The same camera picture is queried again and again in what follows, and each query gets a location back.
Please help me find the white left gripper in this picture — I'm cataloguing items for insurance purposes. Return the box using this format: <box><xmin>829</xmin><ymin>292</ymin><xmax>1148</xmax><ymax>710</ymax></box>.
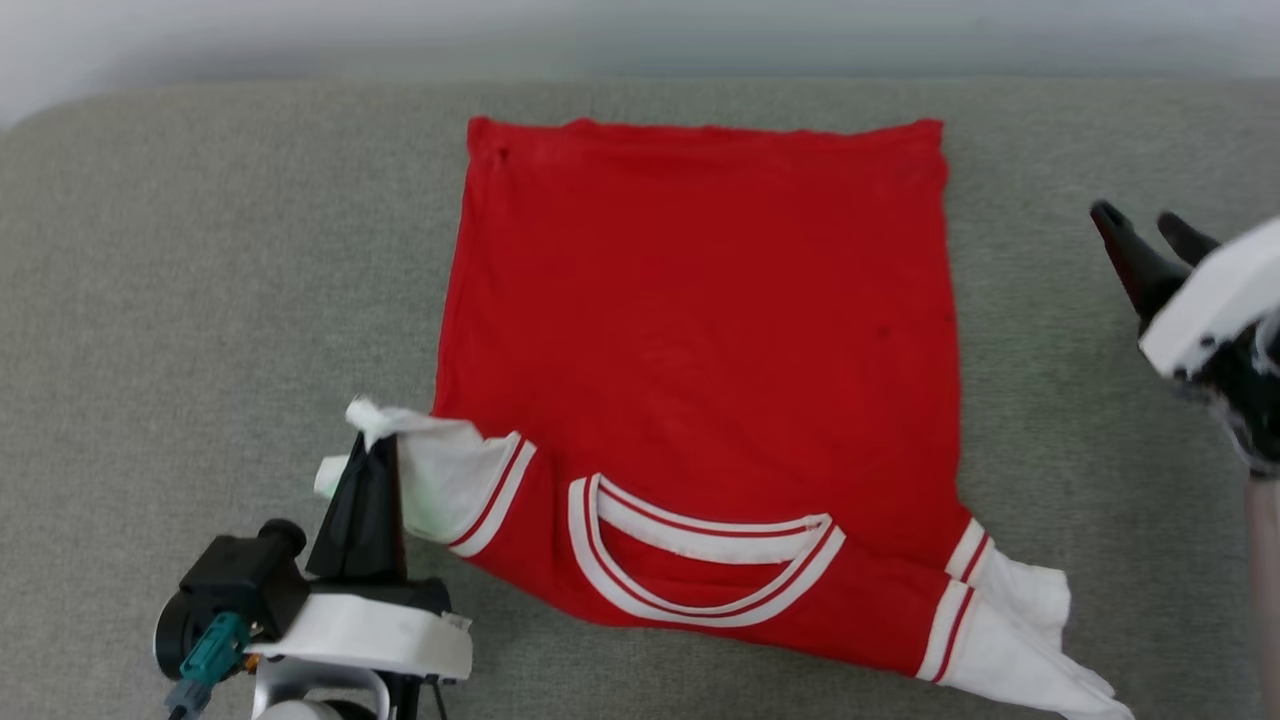
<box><xmin>244</xmin><ymin>431</ymin><xmax>474</xmax><ymax>684</ymax></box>

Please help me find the red and white jersey shirt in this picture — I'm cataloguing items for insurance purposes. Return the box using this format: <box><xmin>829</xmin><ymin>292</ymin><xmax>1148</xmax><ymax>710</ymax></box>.
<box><xmin>314</xmin><ymin>116</ymin><xmax>1137</xmax><ymax>720</ymax></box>

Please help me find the teal left camera connector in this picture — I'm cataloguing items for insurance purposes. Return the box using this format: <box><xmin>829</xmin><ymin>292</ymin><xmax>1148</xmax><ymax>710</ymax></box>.
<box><xmin>164</xmin><ymin>611</ymin><xmax>253</xmax><ymax>719</ymax></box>

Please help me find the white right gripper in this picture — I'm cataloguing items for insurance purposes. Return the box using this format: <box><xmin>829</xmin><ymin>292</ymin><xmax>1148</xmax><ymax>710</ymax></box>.
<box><xmin>1089</xmin><ymin>199</ymin><xmax>1280</xmax><ymax>380</ymax></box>

